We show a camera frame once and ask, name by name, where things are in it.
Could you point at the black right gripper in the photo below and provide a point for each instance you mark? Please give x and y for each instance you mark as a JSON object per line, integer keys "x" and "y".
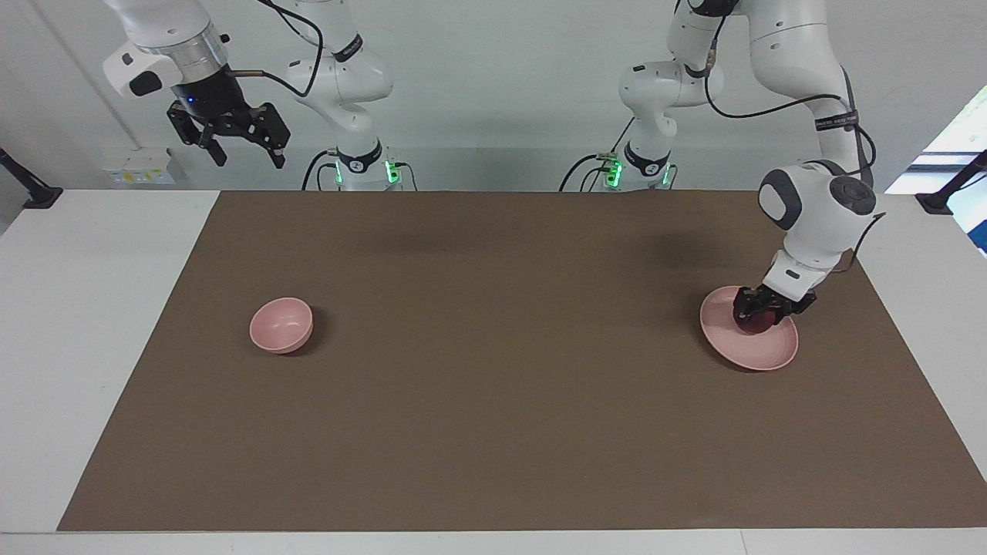
{"x": 216, "y": 100}

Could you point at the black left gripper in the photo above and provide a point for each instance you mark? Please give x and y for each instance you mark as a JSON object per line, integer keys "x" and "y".
{"x": 771, "y": 299}

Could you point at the dark red apple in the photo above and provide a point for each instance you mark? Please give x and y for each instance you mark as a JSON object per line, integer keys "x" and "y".
{"x": 757, "y": 324}

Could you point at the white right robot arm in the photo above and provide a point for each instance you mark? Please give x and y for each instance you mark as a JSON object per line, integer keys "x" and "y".
{"x": 347, "y": 77}

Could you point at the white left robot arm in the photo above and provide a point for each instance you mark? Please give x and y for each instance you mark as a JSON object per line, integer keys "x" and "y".
{"x": 794, "y": 46}

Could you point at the pink plate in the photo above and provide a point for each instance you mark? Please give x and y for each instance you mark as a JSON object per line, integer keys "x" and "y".
{"x": 759, "y": 354}

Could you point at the pink bowl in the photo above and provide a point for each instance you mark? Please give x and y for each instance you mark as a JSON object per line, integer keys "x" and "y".
{"x": 281, "y": 324}

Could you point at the black clamp stand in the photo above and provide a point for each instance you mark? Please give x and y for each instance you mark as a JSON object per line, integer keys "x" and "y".
{"x": 934, "y": 203}
{"x": 38, "y": 199}

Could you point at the blue object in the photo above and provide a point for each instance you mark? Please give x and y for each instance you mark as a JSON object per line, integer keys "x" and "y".
{"x": 981, "y": 239}

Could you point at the brown table mat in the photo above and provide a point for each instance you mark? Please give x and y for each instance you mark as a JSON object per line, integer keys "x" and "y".
{"x": 493, "y": 385}

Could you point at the bright window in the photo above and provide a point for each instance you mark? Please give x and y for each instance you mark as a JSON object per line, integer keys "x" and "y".
{"x": 964, "y": 131}

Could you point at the white wall socket strip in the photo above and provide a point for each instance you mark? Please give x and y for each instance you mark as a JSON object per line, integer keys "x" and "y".
{"x": 139, "y": 168}

